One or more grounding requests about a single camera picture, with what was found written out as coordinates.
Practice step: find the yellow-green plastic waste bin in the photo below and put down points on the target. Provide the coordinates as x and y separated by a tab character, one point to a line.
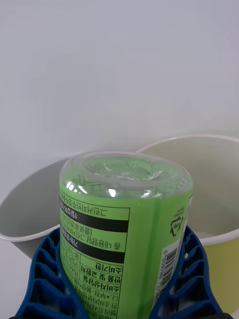
214	194

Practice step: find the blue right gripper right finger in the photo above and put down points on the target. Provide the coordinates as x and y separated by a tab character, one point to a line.
191	279

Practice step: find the grey plastic waste bin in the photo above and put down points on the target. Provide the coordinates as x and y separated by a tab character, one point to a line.
30	207

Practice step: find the clear bottle with green label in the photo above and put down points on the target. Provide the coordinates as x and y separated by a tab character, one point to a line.
119	231

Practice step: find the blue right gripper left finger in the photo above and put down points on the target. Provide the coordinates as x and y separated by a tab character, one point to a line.
47	281

